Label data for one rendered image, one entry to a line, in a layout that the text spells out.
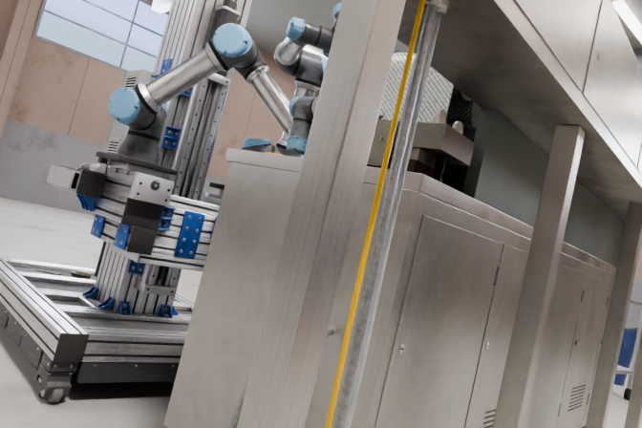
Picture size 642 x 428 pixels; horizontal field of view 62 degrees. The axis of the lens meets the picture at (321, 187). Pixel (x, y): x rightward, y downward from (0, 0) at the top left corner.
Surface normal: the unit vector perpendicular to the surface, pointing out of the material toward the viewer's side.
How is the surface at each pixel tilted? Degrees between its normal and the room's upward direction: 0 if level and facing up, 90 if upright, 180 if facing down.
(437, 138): 90
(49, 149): 90
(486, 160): 90
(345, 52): 90
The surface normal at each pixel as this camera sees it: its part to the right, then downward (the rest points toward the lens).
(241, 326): -0.62, -0.21
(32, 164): 0.66, 0.11
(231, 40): -0.02, -0.18
